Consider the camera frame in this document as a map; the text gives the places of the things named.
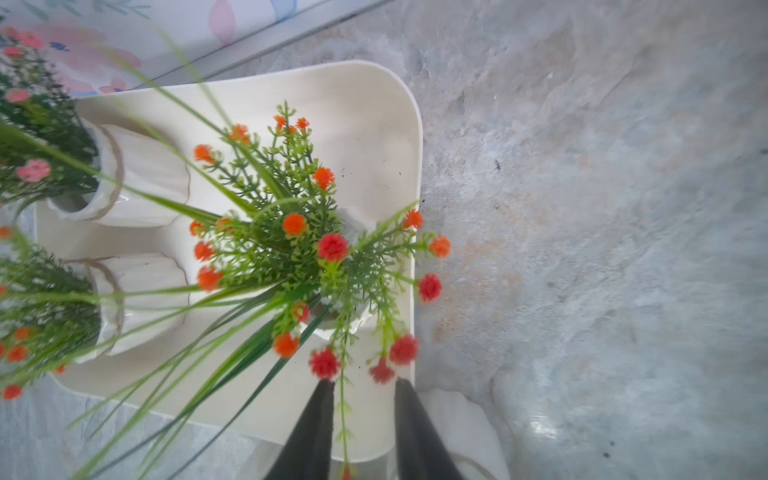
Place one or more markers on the cream plastic storage box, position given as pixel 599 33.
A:
pixel 366 128

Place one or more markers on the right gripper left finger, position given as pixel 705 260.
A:
pixel 307 453

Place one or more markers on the orange flowered potted gypsophila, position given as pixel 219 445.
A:
pixel 55 312

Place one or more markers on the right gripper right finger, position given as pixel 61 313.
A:
pixel 420 452

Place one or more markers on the pink flowered potted gypsophila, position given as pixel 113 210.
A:
pixel 85 171

